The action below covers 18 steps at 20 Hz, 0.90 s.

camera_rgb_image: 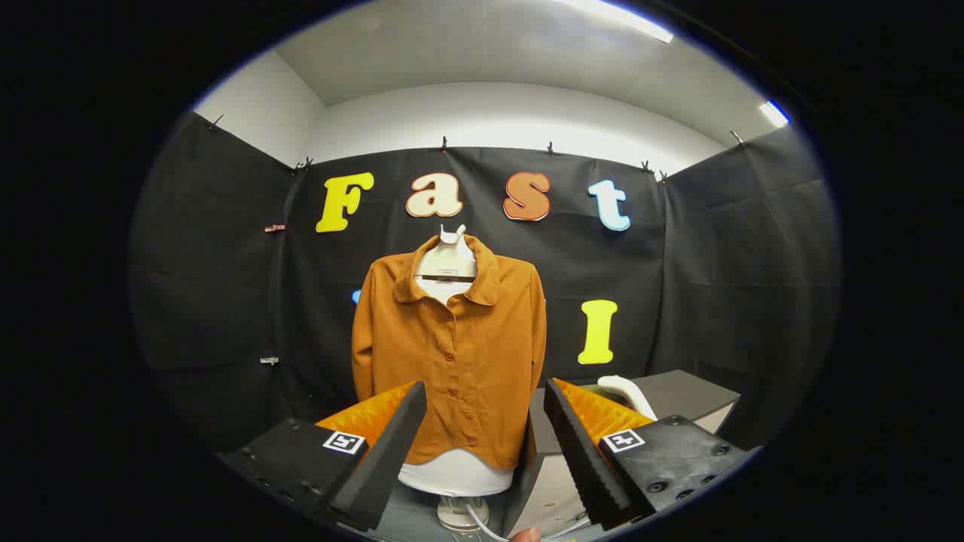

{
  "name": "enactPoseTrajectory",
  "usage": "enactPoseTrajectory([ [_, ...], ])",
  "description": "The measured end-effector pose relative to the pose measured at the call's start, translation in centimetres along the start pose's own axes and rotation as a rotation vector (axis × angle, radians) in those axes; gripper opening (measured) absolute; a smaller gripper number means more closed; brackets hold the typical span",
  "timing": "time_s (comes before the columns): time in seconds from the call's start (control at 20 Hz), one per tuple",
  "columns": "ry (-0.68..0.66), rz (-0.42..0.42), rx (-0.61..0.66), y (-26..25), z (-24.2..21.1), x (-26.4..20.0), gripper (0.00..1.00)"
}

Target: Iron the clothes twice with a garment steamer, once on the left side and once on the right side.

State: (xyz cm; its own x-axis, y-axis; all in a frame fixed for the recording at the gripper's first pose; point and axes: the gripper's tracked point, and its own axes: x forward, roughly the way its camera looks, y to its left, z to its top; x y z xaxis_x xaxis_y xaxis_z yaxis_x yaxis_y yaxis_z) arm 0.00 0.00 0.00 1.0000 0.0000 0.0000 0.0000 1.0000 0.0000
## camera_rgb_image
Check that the row of black clips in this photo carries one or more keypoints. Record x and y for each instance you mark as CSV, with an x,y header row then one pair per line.
x,y
444,143

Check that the brown button shirt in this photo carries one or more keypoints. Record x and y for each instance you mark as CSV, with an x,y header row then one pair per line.
x,y
467,354

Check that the small ceiling light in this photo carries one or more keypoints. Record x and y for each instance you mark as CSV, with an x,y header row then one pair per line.
x,y
773,114

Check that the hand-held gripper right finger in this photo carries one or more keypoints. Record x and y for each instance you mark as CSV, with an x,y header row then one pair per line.
x,y
580,452

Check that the white garment steamer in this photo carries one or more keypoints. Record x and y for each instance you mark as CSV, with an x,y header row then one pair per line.
x,y
625,388

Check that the mannequin stand base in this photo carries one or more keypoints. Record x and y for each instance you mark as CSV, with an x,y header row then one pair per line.
x,y
456,513

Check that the long ceiling light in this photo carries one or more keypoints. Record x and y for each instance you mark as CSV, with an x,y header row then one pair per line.
x,y
625,19

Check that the black backdrop cloth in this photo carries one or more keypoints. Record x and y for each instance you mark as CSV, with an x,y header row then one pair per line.
x,y
678,301

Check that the white mannequin torso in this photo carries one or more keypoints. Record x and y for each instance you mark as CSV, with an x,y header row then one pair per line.
x,y
452,478

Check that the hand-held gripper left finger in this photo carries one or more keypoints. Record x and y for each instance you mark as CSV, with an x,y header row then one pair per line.
x,y
392,452

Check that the grey cabinet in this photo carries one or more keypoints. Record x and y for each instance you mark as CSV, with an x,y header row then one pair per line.
x,y
693,395

